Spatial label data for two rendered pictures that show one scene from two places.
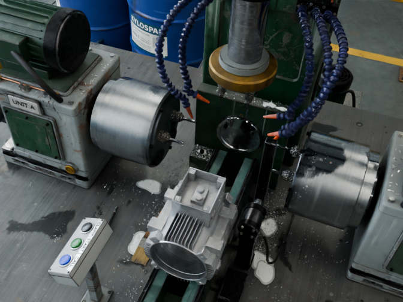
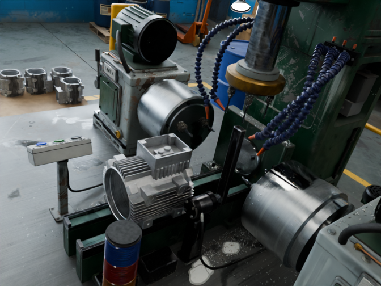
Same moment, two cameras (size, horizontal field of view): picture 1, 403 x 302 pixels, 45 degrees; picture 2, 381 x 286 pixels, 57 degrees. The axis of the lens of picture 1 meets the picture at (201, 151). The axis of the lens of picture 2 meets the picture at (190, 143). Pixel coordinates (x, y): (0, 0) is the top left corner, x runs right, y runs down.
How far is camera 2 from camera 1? 65 cm
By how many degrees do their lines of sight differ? 28
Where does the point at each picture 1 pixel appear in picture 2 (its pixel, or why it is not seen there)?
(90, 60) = (168, 66)
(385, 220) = (319, 256)
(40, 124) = (113, 89)
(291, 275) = not seen: outside the picture
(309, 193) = (260, 203)
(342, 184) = (293, 205)
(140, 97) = (179, 90)
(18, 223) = not seen: hidden behind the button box
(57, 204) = (97, 154)
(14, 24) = (128, 17)
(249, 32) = (261, 36)
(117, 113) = (158, 94)
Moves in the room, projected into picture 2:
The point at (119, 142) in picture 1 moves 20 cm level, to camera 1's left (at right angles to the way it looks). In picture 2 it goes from (148, 116) to (110, 97)
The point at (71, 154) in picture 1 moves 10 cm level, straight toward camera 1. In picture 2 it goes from (122, 121) to (112, 132)
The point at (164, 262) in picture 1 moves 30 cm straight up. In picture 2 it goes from (113, 199) to (119, 107)
